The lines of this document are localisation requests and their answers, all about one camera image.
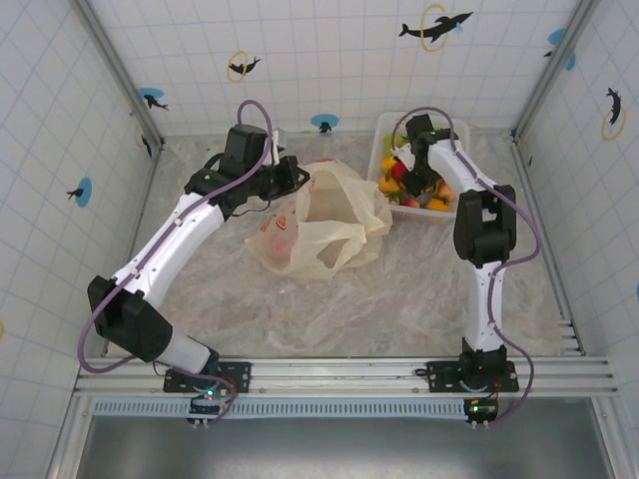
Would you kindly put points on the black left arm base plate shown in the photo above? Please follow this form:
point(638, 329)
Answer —
point(239, 374)

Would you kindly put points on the blue circle seal sticker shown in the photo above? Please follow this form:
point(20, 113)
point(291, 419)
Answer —
point(150, 94)
point(86, 192)
point(556, 36)

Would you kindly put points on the yellow fake mango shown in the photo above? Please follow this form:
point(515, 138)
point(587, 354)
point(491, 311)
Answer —
point(388, 163)

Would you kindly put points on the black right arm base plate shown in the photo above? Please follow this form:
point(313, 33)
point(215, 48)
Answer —
point(439, 374)

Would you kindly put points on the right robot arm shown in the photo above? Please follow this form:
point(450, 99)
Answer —
point(484, 229)

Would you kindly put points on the white plastic basket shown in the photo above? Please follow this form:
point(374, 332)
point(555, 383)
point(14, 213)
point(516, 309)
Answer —
point(463, 144)

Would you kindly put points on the aluminium mounting rail frame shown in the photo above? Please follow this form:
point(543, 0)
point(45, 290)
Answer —
point(339, 371)

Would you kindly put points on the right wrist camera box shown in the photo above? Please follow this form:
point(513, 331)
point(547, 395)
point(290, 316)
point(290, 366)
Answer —
point(403, 148)

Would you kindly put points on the blue circle penguin sticker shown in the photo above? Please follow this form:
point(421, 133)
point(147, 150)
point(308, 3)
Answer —
point(324, 120)

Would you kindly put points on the aluminium corner post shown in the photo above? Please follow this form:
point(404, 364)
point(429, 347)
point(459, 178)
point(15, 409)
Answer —
point(538, 97)
point(121, 75)

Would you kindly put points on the grey metal panel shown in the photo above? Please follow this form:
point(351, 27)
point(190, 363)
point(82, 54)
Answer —
point(339, 449)

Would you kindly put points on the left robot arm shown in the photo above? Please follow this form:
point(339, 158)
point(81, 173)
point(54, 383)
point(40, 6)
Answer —
point(170, 244)

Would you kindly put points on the green fake pear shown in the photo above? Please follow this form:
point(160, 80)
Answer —
point(387, 142)

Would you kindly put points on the red fake strawberry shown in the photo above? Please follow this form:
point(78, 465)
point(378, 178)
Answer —
point(446, 191)
point(409, 202)
point(398, 171)

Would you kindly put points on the marbled plastic table cover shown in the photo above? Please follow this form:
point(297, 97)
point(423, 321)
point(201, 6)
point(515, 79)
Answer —
point(339, 309)

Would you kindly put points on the red fake dragon fruit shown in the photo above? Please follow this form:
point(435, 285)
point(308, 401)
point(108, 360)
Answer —
point(279, 245)

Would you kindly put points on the cream orange-print plastic bag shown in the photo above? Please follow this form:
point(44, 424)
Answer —
point(319, 239)

